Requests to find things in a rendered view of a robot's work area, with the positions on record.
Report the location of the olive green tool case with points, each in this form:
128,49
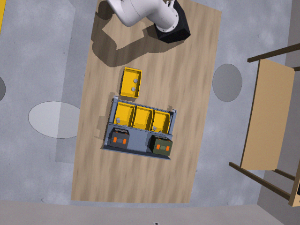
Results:
160,145

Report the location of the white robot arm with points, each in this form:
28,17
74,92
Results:
130,12

